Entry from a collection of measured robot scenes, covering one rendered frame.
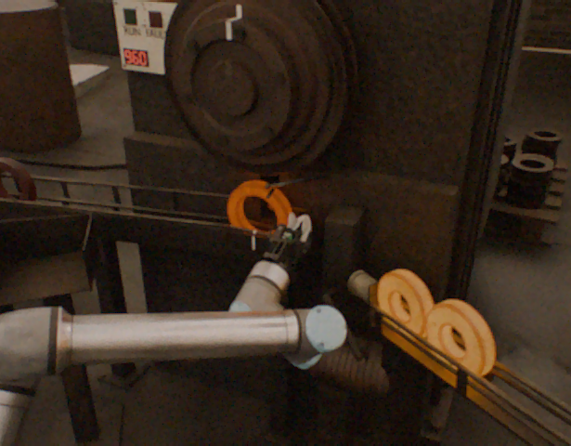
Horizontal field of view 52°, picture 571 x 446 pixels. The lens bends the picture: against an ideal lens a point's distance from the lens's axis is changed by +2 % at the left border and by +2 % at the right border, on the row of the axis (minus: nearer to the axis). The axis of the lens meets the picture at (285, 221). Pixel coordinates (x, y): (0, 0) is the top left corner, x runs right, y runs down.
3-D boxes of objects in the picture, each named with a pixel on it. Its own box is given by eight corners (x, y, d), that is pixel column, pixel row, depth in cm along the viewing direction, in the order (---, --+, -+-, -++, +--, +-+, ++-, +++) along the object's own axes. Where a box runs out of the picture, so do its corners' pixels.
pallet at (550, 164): (321, 199, 331) (323, 124, 310) (369, 151, 395) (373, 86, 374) (551, 247, 284) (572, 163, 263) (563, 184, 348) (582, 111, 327)
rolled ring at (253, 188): (288, 191, 145) (293, 186, 148) (225, 177, 152) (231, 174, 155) (288, 255, 154) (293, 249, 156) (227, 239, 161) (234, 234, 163)
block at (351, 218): (334, 278, 161) (338, 201, 150) (362, 285, 158) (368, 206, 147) (320, 299, 153) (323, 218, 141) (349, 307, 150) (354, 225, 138)
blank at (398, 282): (388, 257, 131) (376, 261, 129) (438, 285, 118) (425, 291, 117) (387, 317, 137) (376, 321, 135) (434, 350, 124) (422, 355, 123)
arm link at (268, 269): (284, 304, 136) (248, 294, 139) (292, 288, 139) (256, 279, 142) (279, 280, 130) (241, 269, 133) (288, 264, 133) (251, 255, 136)
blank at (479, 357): (437, 285, 118) (424, 290, 117) (499, 321, 106) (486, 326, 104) (434, 349, 125) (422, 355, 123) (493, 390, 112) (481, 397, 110)
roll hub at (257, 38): (193, 134, 143) (183, 12, 129) (298, 151, 133) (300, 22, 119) (180, 141, 138) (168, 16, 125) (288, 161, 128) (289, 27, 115)
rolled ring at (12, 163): (19, 161, 183) (27, 157, 185) (-23, 158, 190) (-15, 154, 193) (36, 215, 191) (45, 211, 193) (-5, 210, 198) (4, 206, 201)
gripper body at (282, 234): (304, 226, 140) (284, 262, 132) (307, 249, 146) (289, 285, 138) (275, 219, 142) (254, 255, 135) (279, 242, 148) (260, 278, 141)
